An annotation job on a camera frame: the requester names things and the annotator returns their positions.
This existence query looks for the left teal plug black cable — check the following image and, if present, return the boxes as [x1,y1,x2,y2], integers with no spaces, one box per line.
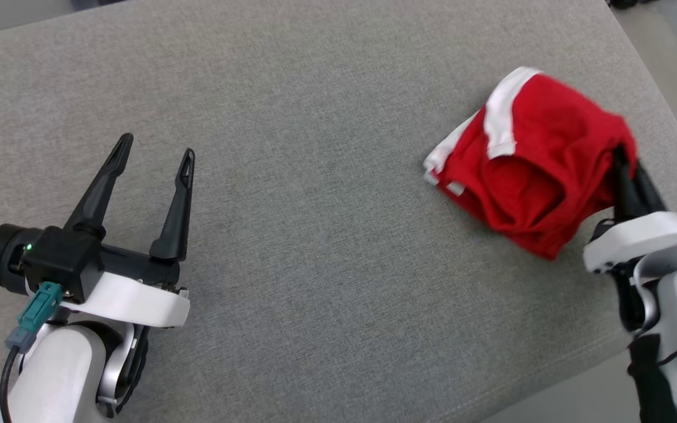
[0,281,64,423]

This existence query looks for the red shorts white stripes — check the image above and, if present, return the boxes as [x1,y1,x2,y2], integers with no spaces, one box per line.
[423,66,639,261]

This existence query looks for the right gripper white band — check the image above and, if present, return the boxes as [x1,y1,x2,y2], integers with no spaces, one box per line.
[583,146,677,274]

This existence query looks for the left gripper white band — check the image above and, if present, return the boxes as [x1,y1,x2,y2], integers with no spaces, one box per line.
[56,133,196,330]

